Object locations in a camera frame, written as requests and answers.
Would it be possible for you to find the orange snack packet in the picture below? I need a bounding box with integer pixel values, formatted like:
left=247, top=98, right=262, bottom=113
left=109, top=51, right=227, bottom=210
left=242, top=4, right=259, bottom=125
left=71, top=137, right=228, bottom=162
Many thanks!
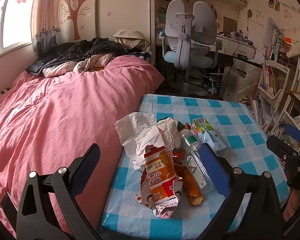
left=136, top=144, right=183, bottom=218

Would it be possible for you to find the window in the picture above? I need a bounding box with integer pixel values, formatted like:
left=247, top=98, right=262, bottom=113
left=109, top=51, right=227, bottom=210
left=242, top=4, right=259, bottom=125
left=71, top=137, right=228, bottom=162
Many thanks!
left=0, top=0, right=44, bottom=61

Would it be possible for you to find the blue checked tablecloth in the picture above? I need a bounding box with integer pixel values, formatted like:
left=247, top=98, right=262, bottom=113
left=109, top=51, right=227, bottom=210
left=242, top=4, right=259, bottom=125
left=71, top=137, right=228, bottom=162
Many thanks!
left=100, top=94, right=291, bottom=240

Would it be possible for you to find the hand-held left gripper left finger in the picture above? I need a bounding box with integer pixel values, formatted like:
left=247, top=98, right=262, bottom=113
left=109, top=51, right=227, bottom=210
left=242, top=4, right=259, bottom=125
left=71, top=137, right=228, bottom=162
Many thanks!
left=0, top=144, right=102, bottom=240

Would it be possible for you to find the black jacket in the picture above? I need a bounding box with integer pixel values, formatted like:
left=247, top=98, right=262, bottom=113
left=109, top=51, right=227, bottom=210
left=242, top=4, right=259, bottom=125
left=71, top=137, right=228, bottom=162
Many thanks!
left=27, top=37, right=128, bottom=76

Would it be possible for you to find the clear plastic bottle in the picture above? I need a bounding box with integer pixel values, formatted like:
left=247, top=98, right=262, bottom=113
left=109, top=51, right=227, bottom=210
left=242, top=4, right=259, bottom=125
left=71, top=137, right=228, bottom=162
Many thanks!
left=179, top=129, right=217, bottom=193

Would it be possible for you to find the pink duvet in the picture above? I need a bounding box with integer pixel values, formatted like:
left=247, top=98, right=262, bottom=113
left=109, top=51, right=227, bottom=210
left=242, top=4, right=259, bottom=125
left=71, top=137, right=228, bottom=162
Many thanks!
left=0, top=55, right=165, bottom=238

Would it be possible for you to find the pink printed curtain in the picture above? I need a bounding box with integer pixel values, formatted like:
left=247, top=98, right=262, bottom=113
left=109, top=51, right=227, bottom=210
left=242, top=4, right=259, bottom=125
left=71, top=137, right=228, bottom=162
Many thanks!
left=31, top=0, right=62, bottom=55

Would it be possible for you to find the large white paper towel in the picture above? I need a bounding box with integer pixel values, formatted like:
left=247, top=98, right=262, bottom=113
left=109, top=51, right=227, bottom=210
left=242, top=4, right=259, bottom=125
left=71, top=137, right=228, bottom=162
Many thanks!
left=115, top=112, right=166, bottom=171

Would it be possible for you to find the white plastic bag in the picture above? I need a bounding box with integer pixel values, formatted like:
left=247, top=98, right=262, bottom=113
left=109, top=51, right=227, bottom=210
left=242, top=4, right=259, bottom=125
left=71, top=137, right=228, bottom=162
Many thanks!
left=156, top=118, right=182, bottom=151

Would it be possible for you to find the beige quilt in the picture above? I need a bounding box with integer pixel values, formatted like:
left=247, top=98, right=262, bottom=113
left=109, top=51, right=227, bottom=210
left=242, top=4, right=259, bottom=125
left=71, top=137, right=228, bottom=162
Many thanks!
left=42, top=54, right=121, bottom=78

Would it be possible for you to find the dark blue checked pillow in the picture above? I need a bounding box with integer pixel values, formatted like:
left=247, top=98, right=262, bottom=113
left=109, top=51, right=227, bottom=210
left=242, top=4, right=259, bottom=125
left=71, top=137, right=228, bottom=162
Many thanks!
left=126, top=51, right=153, bottom=61

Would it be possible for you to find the orange food stick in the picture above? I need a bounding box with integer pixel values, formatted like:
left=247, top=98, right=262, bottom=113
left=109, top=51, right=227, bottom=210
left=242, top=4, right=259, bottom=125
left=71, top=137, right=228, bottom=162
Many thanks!
left=174, top=150, right=205, bottom=206

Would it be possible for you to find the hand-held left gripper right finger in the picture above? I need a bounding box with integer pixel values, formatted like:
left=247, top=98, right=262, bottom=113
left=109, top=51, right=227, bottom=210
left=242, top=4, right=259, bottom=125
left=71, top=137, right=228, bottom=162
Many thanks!
left=197, top=144, right=283, bottom=240

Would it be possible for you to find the green and white drink carton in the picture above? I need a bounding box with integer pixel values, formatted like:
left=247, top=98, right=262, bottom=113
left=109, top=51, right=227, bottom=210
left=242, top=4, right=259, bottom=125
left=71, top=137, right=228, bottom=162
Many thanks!
left=191, top=118, right=228, bottom=153

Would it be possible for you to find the small white book rack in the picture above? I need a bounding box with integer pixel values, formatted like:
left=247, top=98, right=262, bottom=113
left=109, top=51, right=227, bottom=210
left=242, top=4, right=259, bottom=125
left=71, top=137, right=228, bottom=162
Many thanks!
left=257, top=57, right=290, bottom=131

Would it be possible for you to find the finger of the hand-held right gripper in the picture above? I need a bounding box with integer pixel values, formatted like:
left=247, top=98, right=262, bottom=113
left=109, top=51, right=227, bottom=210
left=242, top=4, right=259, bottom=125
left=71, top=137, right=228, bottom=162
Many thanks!
left=266, top=135, right=298, bottom=158
left=284, top=124, right=300, bottom=143

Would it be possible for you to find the string of hanging photos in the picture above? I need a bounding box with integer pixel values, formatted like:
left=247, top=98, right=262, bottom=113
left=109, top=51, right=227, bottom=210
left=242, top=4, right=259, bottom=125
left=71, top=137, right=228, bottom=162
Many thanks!
left=250, top=0, right=300, bottom=30

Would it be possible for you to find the large white book rack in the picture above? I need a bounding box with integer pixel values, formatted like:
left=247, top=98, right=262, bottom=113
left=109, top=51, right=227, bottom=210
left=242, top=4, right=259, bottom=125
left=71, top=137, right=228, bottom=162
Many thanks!
left=282, top=55, right=300, bottom=153

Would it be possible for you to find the white printer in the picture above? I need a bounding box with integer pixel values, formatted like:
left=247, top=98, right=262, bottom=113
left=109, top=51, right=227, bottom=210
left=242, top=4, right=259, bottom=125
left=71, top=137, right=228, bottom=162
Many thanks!
left=234, top=59, right=263, bottom=77

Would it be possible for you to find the beige pillow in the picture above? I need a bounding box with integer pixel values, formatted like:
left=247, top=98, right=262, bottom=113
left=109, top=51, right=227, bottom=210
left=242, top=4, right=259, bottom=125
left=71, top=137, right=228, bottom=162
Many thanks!
left=113, top=29, right=151, bottom=50

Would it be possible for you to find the grey and blue desk chair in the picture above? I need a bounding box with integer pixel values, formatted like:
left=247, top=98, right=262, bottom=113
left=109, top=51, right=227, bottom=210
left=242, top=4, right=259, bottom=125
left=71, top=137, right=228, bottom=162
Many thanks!
left=158, top=0, right=224, bottom=96

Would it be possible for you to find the white desk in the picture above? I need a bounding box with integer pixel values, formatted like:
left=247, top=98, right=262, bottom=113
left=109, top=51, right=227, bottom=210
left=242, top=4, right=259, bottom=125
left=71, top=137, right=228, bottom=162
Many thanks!
left=155, top=34, right=257, bottom=61

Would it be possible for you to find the pink tree wall decal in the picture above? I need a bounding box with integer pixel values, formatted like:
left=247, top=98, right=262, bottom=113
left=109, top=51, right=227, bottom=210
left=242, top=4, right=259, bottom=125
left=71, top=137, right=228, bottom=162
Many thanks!
left=61, top=0, right=94, bottom=41

